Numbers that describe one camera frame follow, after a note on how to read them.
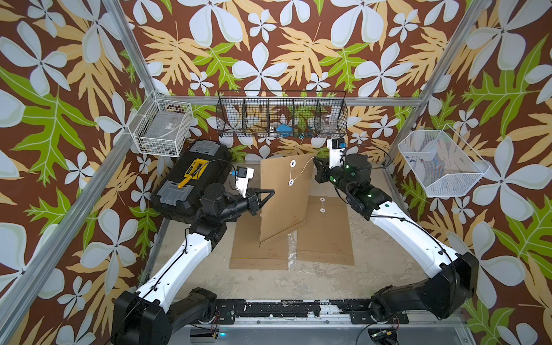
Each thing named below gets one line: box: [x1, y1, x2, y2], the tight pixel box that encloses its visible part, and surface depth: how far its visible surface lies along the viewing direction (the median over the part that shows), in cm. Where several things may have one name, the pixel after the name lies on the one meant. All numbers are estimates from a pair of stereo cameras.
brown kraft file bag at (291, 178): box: [259, 155, 315, 248], surface depth 71 cm
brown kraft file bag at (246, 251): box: [230, 213, 289, 270], surface depth 89 cm
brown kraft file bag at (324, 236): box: [296, 194, 355, 266], surface depth 92 cm
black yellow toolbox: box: [150, 139, 233, 223], surface depth 94 cm
